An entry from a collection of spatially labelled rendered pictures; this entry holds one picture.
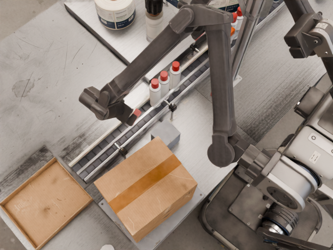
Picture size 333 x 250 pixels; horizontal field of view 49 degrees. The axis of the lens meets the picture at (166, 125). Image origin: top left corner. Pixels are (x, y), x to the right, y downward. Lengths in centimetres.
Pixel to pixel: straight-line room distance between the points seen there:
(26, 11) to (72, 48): 142
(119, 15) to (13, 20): 161
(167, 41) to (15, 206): 104
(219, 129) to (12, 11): 264
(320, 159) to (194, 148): 79
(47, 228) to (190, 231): 107
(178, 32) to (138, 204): 64
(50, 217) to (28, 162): 28
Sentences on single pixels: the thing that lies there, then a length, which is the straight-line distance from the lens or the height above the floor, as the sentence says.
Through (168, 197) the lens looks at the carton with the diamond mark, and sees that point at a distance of 134.
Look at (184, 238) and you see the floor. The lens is 244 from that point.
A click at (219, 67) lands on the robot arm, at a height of 160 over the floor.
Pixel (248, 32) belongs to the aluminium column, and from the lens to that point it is 154.
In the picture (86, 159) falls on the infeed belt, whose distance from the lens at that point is 166.
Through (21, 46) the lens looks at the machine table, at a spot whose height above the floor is 83.
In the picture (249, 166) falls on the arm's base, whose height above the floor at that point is 147.
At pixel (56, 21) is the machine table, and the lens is 213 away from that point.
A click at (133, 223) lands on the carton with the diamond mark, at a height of 112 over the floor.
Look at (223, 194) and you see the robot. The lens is 227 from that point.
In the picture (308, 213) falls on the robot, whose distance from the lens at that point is 239.
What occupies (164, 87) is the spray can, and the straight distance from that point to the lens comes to 162.
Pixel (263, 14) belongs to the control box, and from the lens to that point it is 152.
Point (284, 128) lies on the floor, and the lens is 278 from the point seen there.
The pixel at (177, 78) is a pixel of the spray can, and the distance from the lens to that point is 165.
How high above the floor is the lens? 243
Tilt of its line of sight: 67 degrees down
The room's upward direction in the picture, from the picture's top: 2 degrees clockwise
